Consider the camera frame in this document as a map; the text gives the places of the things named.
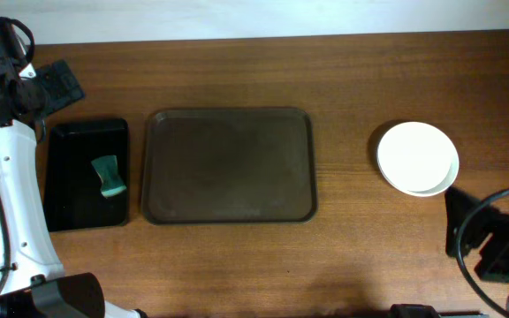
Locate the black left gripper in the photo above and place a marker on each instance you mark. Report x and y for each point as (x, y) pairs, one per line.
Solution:
(42, 92)

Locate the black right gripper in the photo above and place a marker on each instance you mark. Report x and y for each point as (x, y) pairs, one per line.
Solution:
(481, 238)

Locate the green and yellow sponge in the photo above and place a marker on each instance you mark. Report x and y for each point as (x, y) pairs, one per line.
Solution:
(106, 167)

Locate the pale green plate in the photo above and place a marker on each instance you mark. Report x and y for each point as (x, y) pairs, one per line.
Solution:
(408, 139)

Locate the pale blue plate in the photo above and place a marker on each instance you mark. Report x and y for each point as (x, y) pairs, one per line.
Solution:
(421, 176)

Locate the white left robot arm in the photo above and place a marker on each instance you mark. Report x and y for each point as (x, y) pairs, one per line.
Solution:
(33, 282)

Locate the small black tray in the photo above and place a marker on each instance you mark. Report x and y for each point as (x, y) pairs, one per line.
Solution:
(72, 198)

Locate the large brown tray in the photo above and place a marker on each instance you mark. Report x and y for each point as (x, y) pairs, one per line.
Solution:
(229, 165)

